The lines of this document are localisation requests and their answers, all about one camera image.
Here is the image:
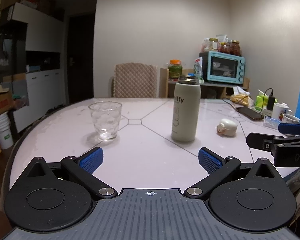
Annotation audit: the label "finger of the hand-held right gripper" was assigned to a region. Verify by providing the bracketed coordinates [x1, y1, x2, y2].
[246, 132, 275, 152]
[278, 122, 300, 136]

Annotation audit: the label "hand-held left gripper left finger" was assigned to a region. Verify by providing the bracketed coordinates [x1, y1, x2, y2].
[27, 147, 118, 198]

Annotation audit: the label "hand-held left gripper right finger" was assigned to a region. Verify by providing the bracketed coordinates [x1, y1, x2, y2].
[184, 147, 277, 198]

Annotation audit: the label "white bottle cap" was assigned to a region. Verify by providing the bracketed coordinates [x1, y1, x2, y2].
[216, 118, 238, 137]

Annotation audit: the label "clear glass cup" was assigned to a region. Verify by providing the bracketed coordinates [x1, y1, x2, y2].
[88, 101, 123, 141]

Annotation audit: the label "white insulated bottle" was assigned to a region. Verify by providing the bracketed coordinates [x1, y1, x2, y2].
[171, 75, 201, 142]

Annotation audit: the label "white mug with dark rim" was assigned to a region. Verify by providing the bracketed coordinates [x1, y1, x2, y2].
[282, 114, 300, 125]

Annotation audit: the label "clear plastic wrapper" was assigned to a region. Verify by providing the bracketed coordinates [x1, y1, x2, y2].
[263, 117, 282, 130]

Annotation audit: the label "white printed mug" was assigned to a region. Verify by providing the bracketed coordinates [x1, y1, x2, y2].
[271, 102, 292, 122]

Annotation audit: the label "black phone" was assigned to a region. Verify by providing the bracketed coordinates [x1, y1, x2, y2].
[238, 106, 265, 120]

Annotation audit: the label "black charger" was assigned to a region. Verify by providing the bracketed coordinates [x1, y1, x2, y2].
[266, 88, 277, 111]

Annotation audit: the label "green tissue pack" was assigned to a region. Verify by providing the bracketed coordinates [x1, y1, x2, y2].
[255, 89, 271, 111]

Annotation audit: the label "teal toaster oven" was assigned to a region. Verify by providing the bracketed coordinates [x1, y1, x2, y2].
[199, 51, 246, 84]

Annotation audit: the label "green and white snack bag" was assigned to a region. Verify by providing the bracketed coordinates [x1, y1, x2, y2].
[193, 57, 205, 83]

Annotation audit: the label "chair with quilted beige cover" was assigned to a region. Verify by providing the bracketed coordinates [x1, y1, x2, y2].
[111, 62, 158, 98]

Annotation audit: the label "pile of colourful clothes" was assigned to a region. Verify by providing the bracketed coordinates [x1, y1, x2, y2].
[12, 94, 28, 108]

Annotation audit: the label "stack of white buckets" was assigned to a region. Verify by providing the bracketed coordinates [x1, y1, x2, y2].
[0, 113, 14, 150]

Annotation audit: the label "white and black cabinet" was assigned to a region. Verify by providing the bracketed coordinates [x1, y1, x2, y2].
[0, 2, 66, 133]

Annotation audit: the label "red jar with gold lid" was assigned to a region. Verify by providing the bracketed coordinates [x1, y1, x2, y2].
[219, 42, 231, 54]
[230, 40, 241, 56]

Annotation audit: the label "green jar with orange lid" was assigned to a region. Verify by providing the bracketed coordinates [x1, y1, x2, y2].
[168, 59, 183, 79]

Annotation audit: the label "dark door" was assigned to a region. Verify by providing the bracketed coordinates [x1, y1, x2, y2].
[64, 14, 96, 106]

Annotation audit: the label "pale jar with yellow lid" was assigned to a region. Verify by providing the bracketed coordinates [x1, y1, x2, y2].
[202, 38, 219, 53]

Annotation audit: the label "cardboard box with red print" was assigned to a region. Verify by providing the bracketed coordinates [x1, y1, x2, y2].
[0, 93, 14, 118]

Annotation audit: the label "grey hanging bag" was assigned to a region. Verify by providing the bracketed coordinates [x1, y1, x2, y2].
[0, 34, 10, 75]

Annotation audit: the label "cardboard boxes atop cabinet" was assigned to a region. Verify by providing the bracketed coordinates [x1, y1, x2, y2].
[0, 0, 65, 22]

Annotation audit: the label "black cable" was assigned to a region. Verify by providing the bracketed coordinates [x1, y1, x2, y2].
[222, 97, 243, 112]

